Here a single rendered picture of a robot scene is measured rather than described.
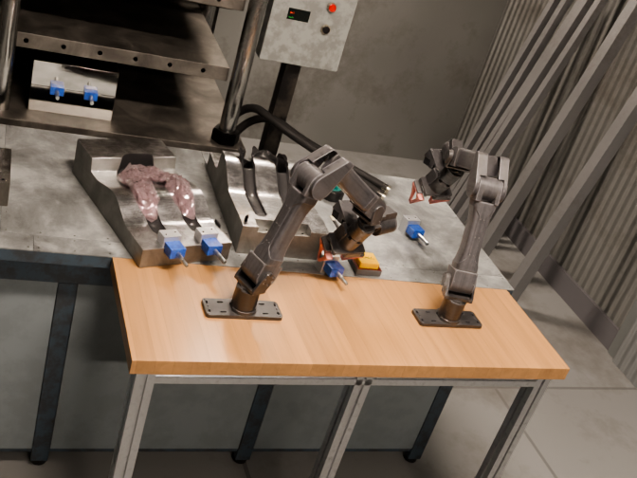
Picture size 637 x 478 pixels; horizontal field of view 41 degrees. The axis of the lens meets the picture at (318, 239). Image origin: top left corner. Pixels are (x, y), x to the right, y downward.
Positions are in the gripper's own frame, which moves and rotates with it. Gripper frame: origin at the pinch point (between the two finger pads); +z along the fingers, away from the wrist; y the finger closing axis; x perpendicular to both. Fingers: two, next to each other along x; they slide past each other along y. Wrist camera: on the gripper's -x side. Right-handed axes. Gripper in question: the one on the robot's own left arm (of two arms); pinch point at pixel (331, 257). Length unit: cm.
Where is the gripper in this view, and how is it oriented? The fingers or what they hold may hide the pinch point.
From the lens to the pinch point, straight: 239.7
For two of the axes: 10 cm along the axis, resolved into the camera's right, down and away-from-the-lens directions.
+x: 2.7, 8.9, -3.8
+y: -8.4, 0.3, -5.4
